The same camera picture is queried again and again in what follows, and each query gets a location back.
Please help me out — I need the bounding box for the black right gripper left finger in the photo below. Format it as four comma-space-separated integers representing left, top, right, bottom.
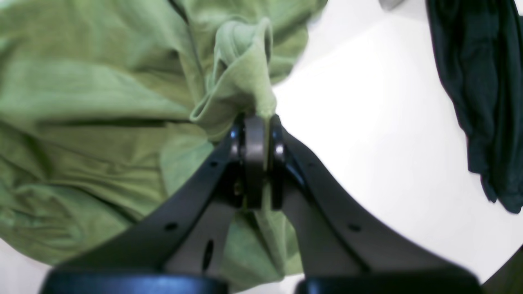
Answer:
41, 115, 256, 294

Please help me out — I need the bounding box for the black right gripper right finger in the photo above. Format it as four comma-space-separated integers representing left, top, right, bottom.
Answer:
255, 115, 482, 294

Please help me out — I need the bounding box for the green t-shirt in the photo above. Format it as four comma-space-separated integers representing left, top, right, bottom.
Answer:
1, 0, 327, 265

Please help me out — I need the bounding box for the dark cloth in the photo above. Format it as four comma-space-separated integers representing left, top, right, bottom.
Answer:
426, 0, 523, 214

